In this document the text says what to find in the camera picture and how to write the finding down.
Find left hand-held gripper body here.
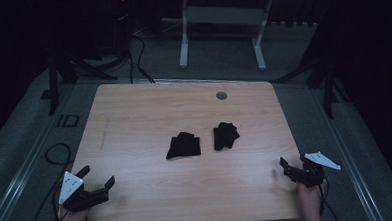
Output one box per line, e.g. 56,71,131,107
57,168,110,214

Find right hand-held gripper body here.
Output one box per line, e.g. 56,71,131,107
285,150,342,190

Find black cloth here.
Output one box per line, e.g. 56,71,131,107
164,130,202,161
213,121,242,152

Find person's right hand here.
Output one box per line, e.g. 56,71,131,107
296,178,330,221

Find black metal stand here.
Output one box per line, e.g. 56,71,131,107
269,47,350,122
37,48,120,117

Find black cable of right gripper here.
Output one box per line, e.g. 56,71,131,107
316,176,341,221

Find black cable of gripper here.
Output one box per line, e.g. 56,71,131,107
26,142,77,221
316,176,341,221

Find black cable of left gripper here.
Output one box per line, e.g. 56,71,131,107
26,142,77,221

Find grey metal floor rail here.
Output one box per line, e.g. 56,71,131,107
311,85,388,221
0,85,87,221

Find black floor cable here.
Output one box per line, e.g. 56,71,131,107
126,31,157,85

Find white metal desk frame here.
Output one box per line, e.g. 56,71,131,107
175,0,278,76

